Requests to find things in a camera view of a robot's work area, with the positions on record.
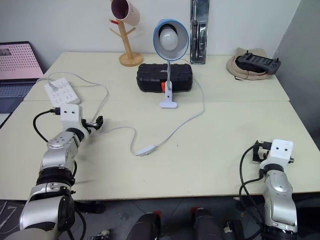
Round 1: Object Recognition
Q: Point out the metal bracket stand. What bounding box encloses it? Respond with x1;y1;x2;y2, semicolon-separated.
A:
189;0;210;65

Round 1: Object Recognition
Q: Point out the wooden mug tree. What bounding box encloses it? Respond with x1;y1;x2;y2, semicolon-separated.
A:
108;18;145;67

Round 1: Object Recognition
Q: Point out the black handheld controller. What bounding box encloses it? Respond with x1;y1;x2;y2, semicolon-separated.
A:
235;50;282;76

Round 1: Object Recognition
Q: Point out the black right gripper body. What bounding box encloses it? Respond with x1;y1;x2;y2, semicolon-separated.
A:
257;140;273;161

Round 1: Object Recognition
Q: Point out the blue clip desk lamp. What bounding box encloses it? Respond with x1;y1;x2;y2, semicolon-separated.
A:
152;18;190;110

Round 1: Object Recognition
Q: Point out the white inline cord switch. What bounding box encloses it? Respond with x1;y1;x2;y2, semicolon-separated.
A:
136;144;159;158

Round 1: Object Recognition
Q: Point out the white lamp power cord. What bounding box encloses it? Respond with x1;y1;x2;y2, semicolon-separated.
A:
48;71;206;156

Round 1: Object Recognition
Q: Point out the cream cup maroon inside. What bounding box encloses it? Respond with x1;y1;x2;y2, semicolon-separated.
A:
110;0;141;26

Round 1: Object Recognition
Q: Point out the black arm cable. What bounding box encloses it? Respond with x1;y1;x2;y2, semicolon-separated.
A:
238;144;267;240
32;107;61;144

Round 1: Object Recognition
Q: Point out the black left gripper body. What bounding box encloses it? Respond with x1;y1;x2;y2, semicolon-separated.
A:
81;119;99;132

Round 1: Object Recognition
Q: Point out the white power strip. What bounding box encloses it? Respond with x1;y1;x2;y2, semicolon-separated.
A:
44;77;82;106

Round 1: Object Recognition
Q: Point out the grey laptop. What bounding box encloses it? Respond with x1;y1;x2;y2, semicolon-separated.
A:
0;41;46;130

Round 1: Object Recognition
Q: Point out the black plastic tool case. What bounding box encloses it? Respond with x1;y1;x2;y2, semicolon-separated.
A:
136;62;194;94

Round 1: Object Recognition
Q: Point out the beige cloth hat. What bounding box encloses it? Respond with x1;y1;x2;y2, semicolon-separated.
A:
226;47;276;82

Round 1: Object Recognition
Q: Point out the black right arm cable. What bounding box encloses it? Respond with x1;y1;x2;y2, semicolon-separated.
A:
238;144;267;240

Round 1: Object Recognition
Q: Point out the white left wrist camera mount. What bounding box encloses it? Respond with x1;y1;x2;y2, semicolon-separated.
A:
59;104;91;139

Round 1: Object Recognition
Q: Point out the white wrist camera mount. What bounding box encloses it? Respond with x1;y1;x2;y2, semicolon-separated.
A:
59;104;91;139
259;138;294;174

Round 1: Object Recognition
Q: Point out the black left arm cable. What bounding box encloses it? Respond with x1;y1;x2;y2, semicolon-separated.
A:
32;107;61;144

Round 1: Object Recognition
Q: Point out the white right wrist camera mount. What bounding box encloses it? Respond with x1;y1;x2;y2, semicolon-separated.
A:
259;138;294;174

